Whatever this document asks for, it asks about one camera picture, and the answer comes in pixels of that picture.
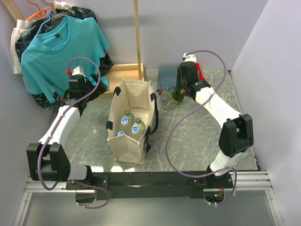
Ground green glass bottle yellow label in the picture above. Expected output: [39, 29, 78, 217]
[173, 86, 185, 105]

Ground clear bottle green cap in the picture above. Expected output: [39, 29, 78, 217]
[160, 86, 175, 110]
[124, 110, 135, 125]
[133, 118, 145, 133]

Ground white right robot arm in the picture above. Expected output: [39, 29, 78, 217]
[177, 61, 253, 187]

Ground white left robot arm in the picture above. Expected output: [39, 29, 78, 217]
[26, 73, 108, 189]

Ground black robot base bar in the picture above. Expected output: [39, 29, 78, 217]
[66, 172, 234, 203]

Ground beige canvas tote bag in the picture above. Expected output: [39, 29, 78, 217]
[106, 80, 158, 164]

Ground red folded garment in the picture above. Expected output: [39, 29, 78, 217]
[158, 62, 205, 95]

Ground grey folded garment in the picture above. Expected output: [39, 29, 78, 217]
[156, 65, 178, 92]

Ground turquoise t-shirt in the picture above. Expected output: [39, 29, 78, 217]
[21, 16, 110, 103]

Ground wooden rack base tray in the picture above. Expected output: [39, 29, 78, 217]
[98, 63, 144, 99]

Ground clear bottle blue cap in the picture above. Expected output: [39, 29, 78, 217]
[117, 131, 125, 137]
[119, 117, 130, 134]
[131, 126, 142, 141]

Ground dark patterned shirt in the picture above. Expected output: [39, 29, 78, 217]
[15, 6, 113, 109]

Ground wooden clothes hanger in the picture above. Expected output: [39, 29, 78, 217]
[40, 0, 69, 20]

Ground orange clothes hanger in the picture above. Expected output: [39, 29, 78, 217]
[26, 0, 51, 21]

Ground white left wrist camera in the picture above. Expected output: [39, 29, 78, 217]
[67, 66, 85, 76]

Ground light blue wire hanger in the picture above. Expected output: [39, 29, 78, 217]
[34, 10, 70, 51]

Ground wooden rack post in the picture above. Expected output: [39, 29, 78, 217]
[2, 0, 24, 21]
[133, 0, 144, 80]

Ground wooden rack left post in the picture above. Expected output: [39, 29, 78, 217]
[2, 0, 24, 21]

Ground aluminium rail frame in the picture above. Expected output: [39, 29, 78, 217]
[14, 171, 283, 226]

